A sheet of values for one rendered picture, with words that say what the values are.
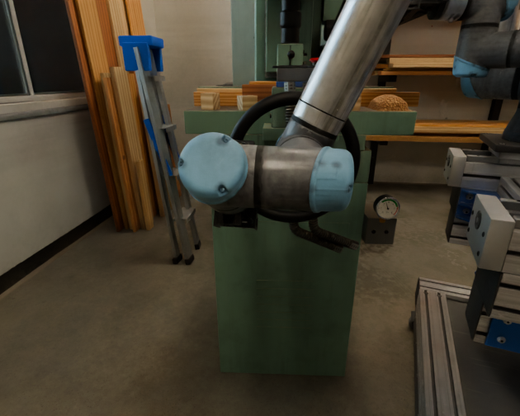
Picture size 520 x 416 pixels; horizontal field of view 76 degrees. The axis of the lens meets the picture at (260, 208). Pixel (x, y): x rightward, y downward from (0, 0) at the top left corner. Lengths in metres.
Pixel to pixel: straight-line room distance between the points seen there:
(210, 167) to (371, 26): 0.27
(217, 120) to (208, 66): 2.58
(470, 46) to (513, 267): 0.51
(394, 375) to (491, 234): 0.86
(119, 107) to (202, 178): 1.95
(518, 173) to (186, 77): 2.96
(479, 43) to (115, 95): 1.88
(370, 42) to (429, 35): 3.04
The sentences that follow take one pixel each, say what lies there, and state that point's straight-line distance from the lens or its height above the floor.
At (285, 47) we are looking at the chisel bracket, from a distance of 1.01.
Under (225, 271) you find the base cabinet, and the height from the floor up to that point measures 0.42.
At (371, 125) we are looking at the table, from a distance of 0.94.
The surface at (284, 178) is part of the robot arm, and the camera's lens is 0.37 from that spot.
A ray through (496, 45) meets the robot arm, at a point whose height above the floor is 1.04.
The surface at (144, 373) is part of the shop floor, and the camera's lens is 1.39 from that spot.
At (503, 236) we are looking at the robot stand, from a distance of 0.65.
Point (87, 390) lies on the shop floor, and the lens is 1.41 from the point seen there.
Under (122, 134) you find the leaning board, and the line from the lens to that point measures 2.31.
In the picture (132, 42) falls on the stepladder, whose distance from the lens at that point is 1.79.
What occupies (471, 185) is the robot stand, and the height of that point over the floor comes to 0.69.
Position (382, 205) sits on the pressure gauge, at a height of 0.67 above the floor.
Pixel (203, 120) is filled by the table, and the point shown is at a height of 0.88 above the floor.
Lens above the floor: 0.98
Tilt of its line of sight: 21 degrees down
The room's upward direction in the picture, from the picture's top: straight up
